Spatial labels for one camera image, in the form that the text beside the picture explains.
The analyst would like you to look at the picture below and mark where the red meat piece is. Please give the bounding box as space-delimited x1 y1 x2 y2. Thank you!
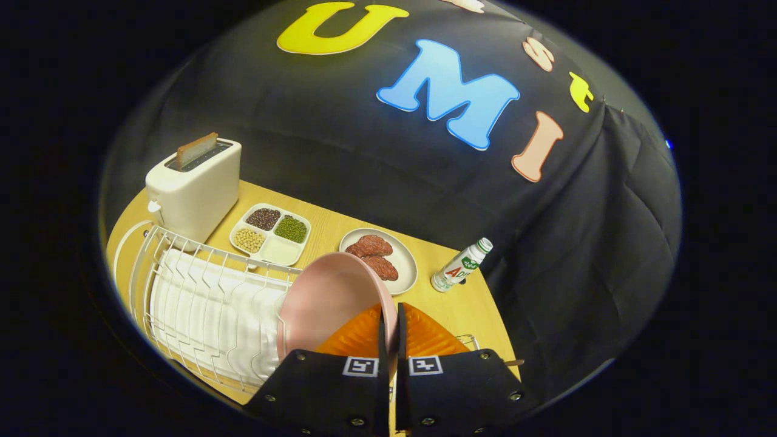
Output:
362 256 399 282
345 235 394 259

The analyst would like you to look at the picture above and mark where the white wire dish rack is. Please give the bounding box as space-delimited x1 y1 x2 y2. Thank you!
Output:
112 220 304 395

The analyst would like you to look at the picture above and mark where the black backdrop cloth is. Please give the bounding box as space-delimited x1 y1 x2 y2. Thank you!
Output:
100 0 684 401

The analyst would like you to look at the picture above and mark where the toast slice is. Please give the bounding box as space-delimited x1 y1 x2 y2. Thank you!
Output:
176 132 219 169

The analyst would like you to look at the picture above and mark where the beige plate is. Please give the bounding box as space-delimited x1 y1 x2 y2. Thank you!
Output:
339 228 418 296

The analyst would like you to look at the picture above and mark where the pink plate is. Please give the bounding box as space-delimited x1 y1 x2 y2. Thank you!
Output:
277 252 398 360

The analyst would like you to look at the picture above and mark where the pile of dark beans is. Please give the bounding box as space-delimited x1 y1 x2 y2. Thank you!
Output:
246 208 282 231

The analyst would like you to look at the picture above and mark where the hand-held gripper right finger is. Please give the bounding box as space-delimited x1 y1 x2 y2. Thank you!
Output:
395 302 535 437

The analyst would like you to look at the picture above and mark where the pile of yellow beans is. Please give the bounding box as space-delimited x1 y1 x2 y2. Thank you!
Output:
234 228 266 254

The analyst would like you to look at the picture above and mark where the white drip tray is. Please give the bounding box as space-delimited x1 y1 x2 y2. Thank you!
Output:
149 248 292 386

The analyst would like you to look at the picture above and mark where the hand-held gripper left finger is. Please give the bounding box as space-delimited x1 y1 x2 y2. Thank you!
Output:
243 303 390 437

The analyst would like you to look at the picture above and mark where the white toaster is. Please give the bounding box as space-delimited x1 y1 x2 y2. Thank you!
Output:
144 138 242 245

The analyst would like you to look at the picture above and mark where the white divided tray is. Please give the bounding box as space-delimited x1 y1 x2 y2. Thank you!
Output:
229 203 312 268

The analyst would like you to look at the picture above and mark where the white green-capped drink bottle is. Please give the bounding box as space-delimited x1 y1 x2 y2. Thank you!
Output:
430 237 494 293

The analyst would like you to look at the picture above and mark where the pile of green beans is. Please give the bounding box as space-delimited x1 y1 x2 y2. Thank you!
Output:
274 216 308 244

